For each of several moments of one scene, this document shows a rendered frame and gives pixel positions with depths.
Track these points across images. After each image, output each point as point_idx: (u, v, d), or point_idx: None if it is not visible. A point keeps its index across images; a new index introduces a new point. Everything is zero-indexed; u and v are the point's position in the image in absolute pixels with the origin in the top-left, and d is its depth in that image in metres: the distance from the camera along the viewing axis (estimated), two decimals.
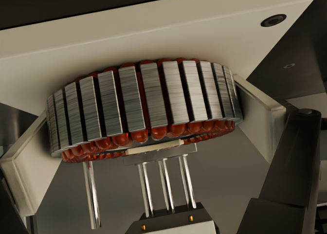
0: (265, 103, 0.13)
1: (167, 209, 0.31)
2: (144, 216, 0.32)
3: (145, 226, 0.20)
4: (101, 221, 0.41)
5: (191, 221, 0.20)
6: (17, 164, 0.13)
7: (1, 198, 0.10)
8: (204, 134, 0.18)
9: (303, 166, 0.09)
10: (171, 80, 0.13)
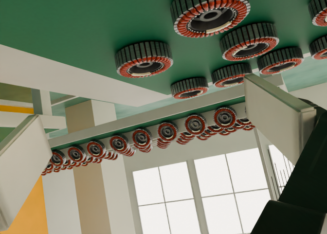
0: (293, 104, 0.13)
1: None
2: None
3: None
4: None
5: None
6: None
7: None
8: None
9: None
10: None
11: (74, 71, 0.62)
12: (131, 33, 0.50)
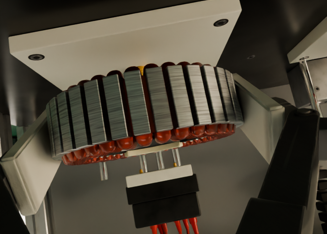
0: (264, 102, 0.13)
1: None
2: None
3: (142, 171, 0.27)
4: (104, 192, 0.48)
5: (175, 166, 0.27)
6: (19, 164, 0.13)
7: (2, 197, 0.10)
8: None
9: (302, 165, 0.09)
10: None
11: None
12: None
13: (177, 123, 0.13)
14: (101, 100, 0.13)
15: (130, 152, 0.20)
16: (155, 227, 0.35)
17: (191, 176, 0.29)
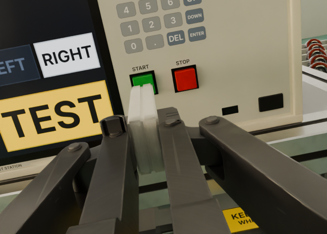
0: (144, 114, 0.15)
1: None
2: None
3: None
4: None
5: None
6: (143, 126, 0.14)
7: (119, 161, 0.11)
8: None
9: (192, 166, 0.10)
10: None
11: None
12: None
13: None
14: None
15: None
16: None
17: None
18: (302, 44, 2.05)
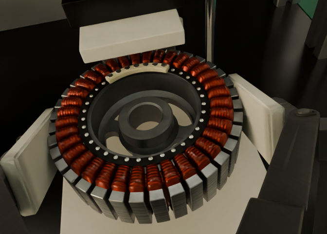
0: (264, 103, 0.13)
1: None
2: None
3: None
4: None
5: None
6: (19, 164, 0.13)
7: (2, 197, 0.10)
8: None
9: (302, 166, 0.09)
10: None
11: None
12: None
13: (124, 201, 0.14)
14: (190, 202, 0.15)
15: (163, 71, 0.19)
16: None
17: (78, 25, 0.18)
18: None
